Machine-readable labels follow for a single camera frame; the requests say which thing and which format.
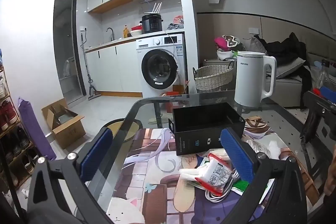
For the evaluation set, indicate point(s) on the glass door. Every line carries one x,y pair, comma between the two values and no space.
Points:
65,50

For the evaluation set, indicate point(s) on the person's right hand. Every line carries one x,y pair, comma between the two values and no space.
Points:
330,176

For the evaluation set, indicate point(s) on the shoe rack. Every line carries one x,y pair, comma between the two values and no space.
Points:
10,119

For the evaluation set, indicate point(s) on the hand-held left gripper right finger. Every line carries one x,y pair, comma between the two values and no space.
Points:
236,155

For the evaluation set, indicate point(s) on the red box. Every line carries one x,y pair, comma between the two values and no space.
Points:
174,95

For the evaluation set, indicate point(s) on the white washing machine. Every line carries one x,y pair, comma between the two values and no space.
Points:
160,66

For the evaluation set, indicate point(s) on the black cardboard box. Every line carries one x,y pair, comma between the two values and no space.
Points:
204,124

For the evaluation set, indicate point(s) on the blue plastic object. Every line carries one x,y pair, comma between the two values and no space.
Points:
329,94

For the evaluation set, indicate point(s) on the pile of colourful clothes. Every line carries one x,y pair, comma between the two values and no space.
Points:
225,45

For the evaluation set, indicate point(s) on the white router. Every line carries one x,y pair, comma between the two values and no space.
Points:
152,12

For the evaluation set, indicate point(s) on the white lower cabinets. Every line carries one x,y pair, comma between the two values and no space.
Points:
113,69

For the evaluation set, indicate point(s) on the white red-edged packet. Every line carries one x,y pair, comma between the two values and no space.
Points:
216,174

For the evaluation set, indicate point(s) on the black jacket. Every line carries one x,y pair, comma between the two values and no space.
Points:
283,49

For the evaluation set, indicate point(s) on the grey sofa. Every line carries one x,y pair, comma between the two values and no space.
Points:
286,87

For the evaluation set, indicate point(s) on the wicker basket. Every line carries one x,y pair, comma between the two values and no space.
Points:
212,77

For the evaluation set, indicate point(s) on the grey pillow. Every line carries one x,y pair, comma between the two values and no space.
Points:
288,67

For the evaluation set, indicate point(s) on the white electric kettle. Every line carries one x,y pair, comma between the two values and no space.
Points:
249,77

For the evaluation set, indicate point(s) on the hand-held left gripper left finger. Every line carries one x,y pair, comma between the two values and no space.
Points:
96,155

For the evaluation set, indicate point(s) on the clear plastic bottle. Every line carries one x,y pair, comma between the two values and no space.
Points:
323,77

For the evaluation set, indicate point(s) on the yellow bottle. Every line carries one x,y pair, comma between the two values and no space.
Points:
126,32

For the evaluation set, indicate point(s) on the red snack bag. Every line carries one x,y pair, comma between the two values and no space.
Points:
178,19

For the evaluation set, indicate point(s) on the mop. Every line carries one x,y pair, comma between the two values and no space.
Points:
90,87

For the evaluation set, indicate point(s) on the round stool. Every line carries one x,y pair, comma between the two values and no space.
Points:
115,125

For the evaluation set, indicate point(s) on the green medicine packet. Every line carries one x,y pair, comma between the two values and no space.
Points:
242,186

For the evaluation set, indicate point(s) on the black pressure cooker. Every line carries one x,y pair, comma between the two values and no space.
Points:
151,24

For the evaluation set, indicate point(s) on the printed table mat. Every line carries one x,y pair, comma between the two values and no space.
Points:
152,171

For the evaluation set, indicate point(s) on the chrome faucet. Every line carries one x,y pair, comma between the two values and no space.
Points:
111,31

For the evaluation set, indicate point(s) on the brown cardboard box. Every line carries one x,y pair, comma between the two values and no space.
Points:
68,129

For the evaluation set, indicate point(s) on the purple mat bag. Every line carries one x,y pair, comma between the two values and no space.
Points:
34,124

